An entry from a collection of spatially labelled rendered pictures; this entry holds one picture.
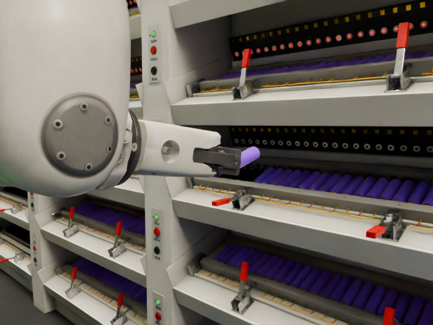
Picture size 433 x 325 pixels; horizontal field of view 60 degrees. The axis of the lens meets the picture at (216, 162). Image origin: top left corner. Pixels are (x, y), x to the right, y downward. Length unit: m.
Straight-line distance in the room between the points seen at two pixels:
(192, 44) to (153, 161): 0.56
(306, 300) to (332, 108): 0.35
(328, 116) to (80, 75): 0.43
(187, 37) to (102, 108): 0.64
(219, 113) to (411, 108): 0.33
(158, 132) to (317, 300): 0.49
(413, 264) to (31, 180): 0.48
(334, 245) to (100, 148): 0.45
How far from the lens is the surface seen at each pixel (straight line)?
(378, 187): 0.67
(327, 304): 0.72
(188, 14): 0.80
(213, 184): 0.79
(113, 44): 0.24
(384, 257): 0.59
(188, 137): 0.36
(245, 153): 0.50
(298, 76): 0.68
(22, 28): 0.22
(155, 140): 0.34
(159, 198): 0.85
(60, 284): 1.46
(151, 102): 0.85
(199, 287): 0.85
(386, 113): 0.56
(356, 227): 0.61
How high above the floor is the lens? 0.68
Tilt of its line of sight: 6 degrees down
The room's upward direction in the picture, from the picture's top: straight up
